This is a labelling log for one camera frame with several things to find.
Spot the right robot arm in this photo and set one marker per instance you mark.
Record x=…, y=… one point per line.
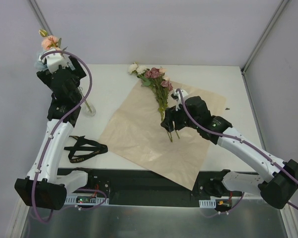
x=275, y=180

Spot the aluminium frame post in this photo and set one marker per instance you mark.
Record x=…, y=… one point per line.
x=265, y=34
x=40, y=17

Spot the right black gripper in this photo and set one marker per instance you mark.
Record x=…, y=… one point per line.
x=172, y=119

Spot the black ribbon gold lettering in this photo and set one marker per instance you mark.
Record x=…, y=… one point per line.
x=84, y=149

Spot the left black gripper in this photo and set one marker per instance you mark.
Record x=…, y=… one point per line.
x=43, y=75

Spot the blue flower stem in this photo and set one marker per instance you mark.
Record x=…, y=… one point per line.
x=40, y=65

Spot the peach rose stem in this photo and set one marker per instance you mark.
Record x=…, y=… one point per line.
x=50, y=41

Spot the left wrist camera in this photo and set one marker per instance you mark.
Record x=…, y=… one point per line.
x=53, y=60

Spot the orange wrapping paper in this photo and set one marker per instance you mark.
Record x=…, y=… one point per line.
x=134, y=133

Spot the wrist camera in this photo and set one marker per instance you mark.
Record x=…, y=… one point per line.
x=53, y=60
x=179, y=95

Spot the front aluminium rail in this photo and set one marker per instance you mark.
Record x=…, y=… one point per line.
x=141, y=198

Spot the left aluminium frame post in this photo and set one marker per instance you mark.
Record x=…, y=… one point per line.
x=40, y=17

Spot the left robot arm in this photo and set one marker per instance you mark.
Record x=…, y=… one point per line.
x=41, y=187

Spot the right aluminium frame post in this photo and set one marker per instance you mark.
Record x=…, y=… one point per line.
x=265, y=34

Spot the clear glass vase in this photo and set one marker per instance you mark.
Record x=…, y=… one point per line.
x=88, y=108

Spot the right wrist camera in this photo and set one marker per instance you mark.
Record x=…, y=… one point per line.
x=179, y=95

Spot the artificial flower bunch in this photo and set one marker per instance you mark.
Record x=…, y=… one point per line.
x=156, y=80

